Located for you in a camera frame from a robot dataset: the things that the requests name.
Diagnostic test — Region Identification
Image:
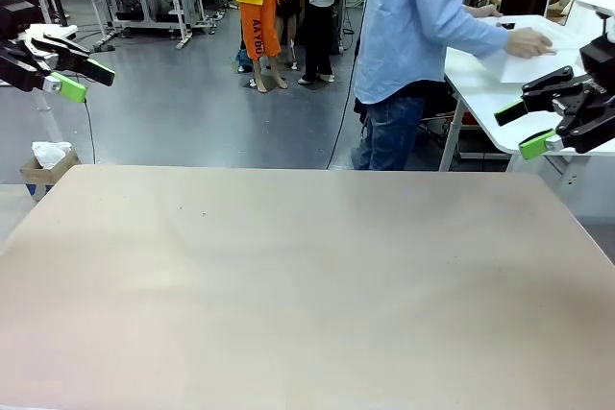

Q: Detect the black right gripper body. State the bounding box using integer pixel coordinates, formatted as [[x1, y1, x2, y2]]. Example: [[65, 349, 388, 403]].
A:
[[552, 35, 615, 155]]

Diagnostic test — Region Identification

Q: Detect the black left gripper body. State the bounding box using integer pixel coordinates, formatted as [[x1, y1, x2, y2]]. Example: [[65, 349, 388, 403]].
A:
[[0, 0, 43, 93]]

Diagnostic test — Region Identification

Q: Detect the person's right forearm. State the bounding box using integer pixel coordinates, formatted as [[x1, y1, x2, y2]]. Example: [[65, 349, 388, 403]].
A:
[[455, 15, 511, 57]]

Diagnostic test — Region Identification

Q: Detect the person's right hand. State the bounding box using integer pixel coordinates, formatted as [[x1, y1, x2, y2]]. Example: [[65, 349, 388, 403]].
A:
[[504, 26, 556, 60]]

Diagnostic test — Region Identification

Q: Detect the person's left hand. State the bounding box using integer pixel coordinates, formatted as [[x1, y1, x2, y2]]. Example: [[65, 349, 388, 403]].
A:
[[463, 4, 504, 19]]

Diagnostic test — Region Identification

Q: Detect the crumpled white paper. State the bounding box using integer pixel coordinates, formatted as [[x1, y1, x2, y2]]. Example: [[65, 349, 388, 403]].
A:
[[31, 140, 73, 170]]

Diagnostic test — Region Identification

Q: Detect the white side table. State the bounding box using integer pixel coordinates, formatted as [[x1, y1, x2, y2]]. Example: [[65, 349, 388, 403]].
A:
[[444, 13, 615, 172]]

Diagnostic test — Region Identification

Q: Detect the cardboard waste box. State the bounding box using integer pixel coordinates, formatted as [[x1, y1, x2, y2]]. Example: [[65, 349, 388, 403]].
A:
[[19, 140, 82, 203]]

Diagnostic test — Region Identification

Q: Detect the person in blue shirt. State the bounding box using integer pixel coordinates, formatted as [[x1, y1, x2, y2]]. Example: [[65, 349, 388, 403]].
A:
[[353, 0, 510, 171]]

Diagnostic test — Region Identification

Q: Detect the figure in yellow jacket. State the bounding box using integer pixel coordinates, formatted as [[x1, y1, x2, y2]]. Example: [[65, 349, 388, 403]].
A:
[[215, 0, 289, 94]]

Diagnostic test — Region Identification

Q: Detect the person in dark skirt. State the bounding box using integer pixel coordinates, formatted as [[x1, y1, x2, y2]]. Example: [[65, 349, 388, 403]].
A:
[[276, 0, 308, 70]]

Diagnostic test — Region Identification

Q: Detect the person in black jacket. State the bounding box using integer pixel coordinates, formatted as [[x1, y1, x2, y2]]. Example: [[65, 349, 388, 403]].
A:
[[297, 0, 350, 85]]

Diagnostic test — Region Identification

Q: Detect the thin black floor cable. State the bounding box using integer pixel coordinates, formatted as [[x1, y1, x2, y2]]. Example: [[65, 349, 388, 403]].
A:
[[84, 97, 97, 165]]

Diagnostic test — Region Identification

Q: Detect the black hanging cable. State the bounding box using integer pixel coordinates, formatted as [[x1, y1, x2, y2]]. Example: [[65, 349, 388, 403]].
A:
[[326, 0, 377, 170]]

